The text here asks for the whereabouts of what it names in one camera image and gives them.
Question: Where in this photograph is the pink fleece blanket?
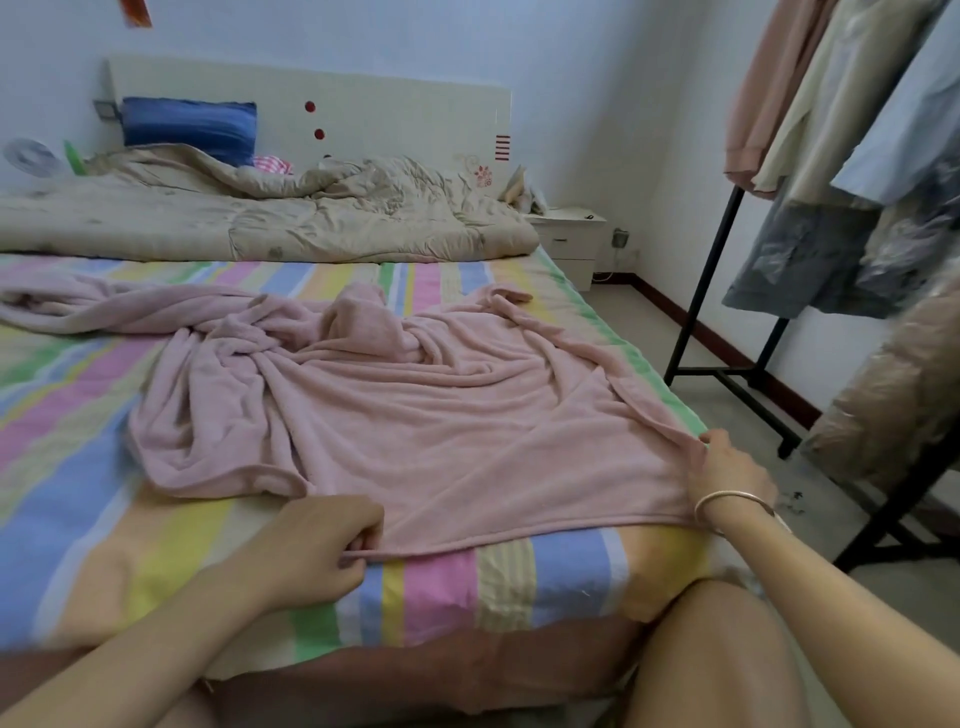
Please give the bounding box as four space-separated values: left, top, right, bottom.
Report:
0 270 711 561

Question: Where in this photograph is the grey hanging garment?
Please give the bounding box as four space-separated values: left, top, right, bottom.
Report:
723 192 960 321

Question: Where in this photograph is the striped pastel bed sheet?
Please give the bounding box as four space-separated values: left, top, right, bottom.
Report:
0 247 752 680

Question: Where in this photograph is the white headboard with red dots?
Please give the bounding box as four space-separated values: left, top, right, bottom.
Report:
108 57 515 197

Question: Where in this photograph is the black clothes rack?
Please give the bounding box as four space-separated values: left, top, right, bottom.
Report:
661 186 960 575

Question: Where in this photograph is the cream plush toy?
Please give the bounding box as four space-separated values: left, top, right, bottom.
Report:
498 163 551 213

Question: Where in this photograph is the silver bracelet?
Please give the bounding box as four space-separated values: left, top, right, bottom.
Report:
691 487 780 536

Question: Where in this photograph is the plastic covered beige coat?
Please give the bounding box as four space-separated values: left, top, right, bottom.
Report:
802 255 960 491

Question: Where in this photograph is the small white desk fan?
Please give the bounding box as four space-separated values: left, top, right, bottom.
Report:
3 136 63 180

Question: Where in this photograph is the person's left hand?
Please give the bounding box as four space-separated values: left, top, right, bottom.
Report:
240 495 387 612

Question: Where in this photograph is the light blue hanging garment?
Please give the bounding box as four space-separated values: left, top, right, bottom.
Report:
832 0 960 209

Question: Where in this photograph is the person's right forearm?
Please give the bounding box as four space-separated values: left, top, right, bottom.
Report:
702 498 960 728

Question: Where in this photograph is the white nightstand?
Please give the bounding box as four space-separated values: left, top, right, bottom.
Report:
528 207 611 296

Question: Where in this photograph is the person's left forearm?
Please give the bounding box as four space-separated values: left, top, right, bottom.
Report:
0 562 279 728

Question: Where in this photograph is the person's right hand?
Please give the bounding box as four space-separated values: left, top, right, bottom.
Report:
687 430 782 530

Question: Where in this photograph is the cream hanging garment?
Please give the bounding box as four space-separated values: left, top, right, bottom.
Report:
753 0 950 209

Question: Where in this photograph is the beige quilt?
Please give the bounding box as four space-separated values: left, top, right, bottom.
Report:
0 144 542 266

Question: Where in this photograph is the dark brown baseboard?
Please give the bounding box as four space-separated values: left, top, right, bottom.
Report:
597 273 824 432

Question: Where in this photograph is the pink hanging garment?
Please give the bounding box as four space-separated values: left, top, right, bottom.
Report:
724 0 842 191

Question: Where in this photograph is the blue pillow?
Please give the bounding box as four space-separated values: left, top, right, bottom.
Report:
120 97 260 168

